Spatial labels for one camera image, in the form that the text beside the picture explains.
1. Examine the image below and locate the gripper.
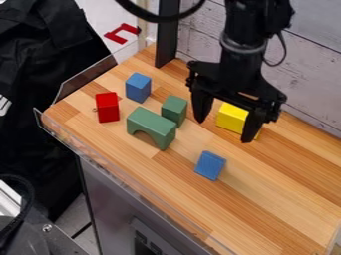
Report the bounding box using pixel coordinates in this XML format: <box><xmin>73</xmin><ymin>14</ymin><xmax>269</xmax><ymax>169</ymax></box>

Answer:
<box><xmin>184</xmin><ymin>49</ymin><xmax>289</xmax><ymax>144</ymax></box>

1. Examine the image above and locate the yellow block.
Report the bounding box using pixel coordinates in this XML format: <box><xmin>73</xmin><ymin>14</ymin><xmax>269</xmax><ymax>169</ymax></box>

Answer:
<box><xmin>215</xmin><ymin>101</ymin><xmax>263</xmax><ymax>140</ymax></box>

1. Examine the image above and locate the flat blue block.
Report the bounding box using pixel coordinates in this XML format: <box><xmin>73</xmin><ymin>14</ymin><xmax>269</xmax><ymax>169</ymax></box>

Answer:
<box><xmin>192</xmin><ymin>150</ymin><xmax>228</xmax><ymax>182</ymax></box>

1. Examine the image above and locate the green cube block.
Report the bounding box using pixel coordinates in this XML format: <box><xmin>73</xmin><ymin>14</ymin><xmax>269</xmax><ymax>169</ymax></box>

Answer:
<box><xmin>160</xmin><ymin>95</ymin><xmax>189</xmax><ymax>128</ymax></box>

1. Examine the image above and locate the green arch block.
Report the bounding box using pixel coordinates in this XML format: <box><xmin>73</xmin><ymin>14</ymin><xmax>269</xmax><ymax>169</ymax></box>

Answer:
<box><xmin>125</xmin><ymin>106</ymin><xmax>179</xmax><ymax>151</ymax></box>

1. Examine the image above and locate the blue cube block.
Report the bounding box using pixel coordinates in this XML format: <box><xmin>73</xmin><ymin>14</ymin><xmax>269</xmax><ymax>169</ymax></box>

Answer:
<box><xmin>124</xmin><ymin>72</ymin><xmax>154</xmax><ymax>104</ymax></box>

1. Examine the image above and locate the red block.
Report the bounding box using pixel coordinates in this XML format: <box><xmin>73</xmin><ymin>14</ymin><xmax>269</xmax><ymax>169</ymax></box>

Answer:
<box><xmin>94</xmin><ymin>91</ymin><xmax>122</xmax><ymax>124</ymax></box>

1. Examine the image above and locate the person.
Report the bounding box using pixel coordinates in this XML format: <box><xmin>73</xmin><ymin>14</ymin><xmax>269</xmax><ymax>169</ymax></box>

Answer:
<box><xmin>0</xmin><ymin>0</ymin><xmax>114</xmax><ymax>223</ymax></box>

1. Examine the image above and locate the black post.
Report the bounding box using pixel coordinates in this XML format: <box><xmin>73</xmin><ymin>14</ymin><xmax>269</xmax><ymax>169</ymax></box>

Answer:
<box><xmin>153</xmin><ymin>0</ymin><xmax>181</xmax><ymax>69</ymax></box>

